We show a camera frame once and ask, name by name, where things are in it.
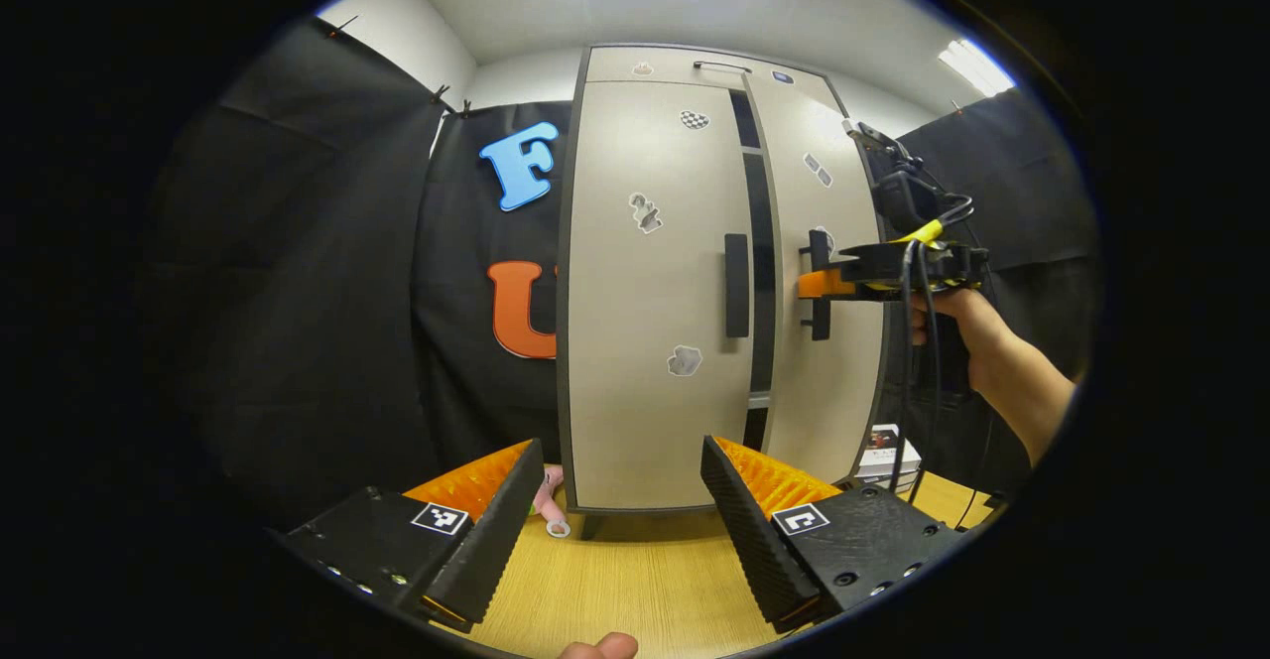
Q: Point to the grey double-door shoe cabinet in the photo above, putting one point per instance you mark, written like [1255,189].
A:
[762,282]

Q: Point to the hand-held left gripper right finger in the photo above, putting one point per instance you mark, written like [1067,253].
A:
[759,550]

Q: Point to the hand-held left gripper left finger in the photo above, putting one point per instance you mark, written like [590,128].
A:
[491,550]

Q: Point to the grey shoe cabinet door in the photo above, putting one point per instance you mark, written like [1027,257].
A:
[833,391]
[645,391]

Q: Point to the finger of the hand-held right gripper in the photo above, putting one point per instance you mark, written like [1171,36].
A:
[828,284]

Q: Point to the stack of books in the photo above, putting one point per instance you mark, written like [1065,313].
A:
[886,451]

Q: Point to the small ceiling light panel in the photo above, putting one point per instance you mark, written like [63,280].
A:
[977,66]

